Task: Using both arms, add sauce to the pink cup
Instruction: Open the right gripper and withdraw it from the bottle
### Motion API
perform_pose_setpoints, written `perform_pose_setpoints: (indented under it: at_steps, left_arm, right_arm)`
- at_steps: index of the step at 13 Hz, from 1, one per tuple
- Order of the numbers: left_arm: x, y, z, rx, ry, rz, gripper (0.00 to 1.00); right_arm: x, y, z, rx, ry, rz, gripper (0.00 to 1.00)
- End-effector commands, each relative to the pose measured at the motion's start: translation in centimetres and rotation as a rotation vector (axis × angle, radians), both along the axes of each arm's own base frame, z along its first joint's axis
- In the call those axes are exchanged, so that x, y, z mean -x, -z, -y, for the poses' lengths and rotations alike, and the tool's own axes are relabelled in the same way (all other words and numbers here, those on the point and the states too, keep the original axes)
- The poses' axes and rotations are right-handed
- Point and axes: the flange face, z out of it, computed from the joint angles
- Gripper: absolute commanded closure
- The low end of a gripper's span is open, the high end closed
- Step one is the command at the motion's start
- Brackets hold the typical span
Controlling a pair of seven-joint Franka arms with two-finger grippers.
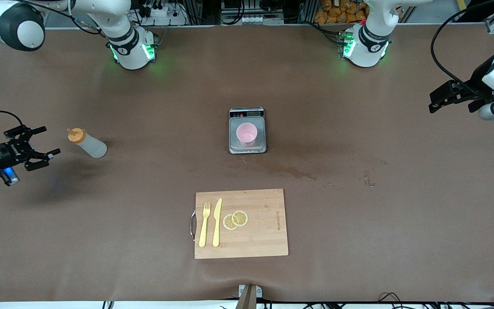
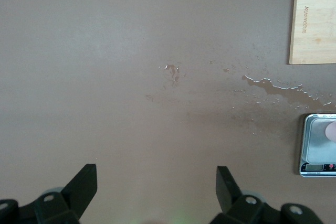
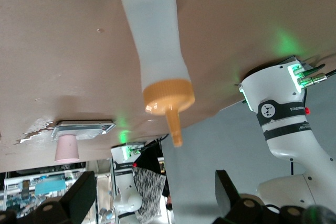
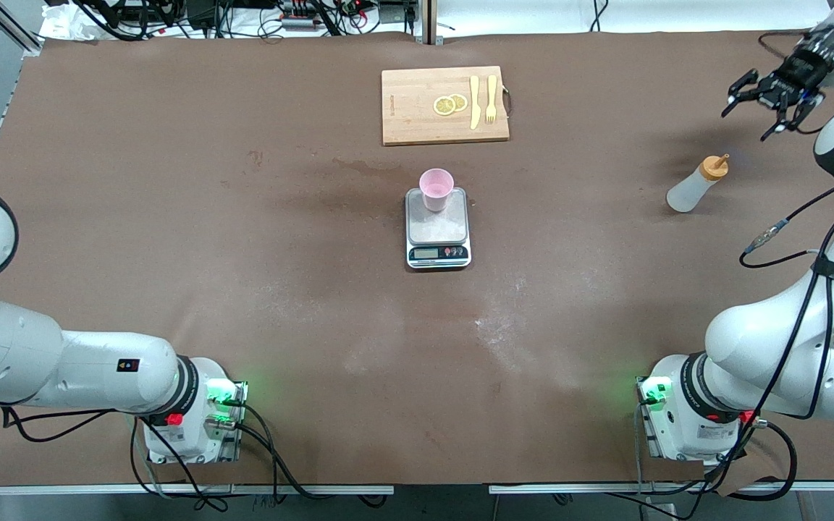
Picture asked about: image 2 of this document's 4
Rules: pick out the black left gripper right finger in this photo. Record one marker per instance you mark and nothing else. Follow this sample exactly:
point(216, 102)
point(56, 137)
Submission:
point(228, 195)

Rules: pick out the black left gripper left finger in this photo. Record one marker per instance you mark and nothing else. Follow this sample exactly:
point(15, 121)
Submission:
point(73, 200)

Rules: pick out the pink plastic cup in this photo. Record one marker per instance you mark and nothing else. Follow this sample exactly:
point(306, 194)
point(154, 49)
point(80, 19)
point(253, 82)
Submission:
point(331, 132)

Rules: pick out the silver digital kitchen scale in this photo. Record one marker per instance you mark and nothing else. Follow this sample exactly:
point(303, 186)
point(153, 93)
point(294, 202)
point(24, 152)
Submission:
point(315, 150)

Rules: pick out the large water spill puddle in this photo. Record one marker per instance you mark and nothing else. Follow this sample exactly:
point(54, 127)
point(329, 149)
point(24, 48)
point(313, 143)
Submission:
point(278, 90)

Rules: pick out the small water spill patch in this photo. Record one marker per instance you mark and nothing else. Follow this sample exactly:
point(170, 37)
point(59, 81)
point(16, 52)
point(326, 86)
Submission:
point(173, 73)

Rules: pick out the brown table cover sheet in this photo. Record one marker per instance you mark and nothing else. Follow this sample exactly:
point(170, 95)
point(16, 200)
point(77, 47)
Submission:
point(105, 51)

